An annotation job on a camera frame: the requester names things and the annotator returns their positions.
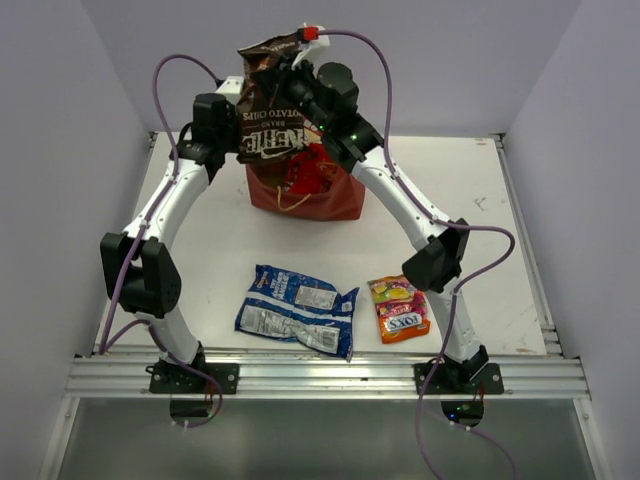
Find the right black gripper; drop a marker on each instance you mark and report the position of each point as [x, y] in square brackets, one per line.
[283, 74]

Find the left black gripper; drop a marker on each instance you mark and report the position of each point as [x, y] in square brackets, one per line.
[232, 114]

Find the brown kettle chips bag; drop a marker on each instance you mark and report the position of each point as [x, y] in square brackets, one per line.
[269, 130]

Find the red assorted candy bag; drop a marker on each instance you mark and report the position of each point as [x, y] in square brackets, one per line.
[311, 171]

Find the red paper bag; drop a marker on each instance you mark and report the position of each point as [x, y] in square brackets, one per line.
[343, 201]

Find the blue white snack bag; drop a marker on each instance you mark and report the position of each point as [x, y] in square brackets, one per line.
[288, 306]

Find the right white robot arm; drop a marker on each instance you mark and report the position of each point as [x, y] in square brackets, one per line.
[440, 243]

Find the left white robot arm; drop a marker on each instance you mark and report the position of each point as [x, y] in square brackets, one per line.
[140, 274]

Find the orange Fox's candy bag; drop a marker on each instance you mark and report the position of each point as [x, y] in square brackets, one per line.
[401, 309]

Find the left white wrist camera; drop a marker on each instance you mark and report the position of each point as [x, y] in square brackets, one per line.
[231, 89]

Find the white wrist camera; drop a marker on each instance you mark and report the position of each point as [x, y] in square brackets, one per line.
[313, 42]
[231, 89]

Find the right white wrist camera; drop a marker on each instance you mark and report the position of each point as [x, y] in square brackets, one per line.
[313, 42]

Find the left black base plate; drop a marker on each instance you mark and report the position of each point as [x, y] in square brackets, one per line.
[200, 377]

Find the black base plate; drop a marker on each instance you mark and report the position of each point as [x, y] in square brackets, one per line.
[430, 377]
[200, 377]

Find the aluminium front rail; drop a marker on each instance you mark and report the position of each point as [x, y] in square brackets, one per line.
[282, 374]

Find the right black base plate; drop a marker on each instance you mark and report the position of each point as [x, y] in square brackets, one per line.
[430, 377]

